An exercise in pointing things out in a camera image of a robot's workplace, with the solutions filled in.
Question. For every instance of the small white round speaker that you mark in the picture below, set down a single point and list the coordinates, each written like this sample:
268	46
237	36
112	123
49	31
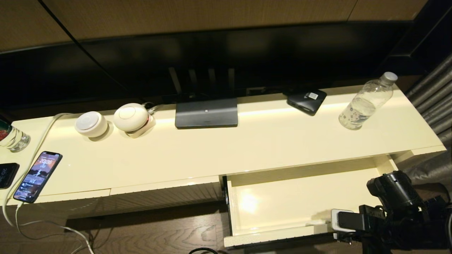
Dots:
91	124

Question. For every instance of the wide cream drawer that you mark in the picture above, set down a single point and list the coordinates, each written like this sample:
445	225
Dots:
275	215

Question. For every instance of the grey router with antennas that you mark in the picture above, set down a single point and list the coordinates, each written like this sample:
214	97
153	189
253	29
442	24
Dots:
206	114

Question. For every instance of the white dock under dome device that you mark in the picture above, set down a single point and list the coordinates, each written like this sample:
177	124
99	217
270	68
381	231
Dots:
147	128

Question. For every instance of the black smartphone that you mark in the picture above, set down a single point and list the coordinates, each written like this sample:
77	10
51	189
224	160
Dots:
6	174

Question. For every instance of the clear plastic water bottle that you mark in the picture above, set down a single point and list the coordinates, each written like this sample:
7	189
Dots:
363	106

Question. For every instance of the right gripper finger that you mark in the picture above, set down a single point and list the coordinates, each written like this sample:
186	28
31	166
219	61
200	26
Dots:
344	238
344	220

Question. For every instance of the black box with white sticker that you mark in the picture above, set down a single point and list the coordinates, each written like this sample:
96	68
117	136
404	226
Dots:
305	101

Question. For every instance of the white dome shaped device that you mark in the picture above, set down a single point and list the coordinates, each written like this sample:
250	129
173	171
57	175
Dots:
130	116

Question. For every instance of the cream white low cabinet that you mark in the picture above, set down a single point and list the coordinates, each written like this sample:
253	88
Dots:
212	148

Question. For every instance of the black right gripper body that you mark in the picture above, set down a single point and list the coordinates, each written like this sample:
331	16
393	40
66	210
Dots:
374	229

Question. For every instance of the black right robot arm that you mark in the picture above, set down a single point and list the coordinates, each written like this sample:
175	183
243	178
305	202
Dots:
409	211

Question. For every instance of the glass bottle with red label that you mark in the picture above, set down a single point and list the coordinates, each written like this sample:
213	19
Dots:
12	138

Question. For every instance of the dark blue smartphone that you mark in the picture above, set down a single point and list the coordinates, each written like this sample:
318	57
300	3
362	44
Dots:
37	176

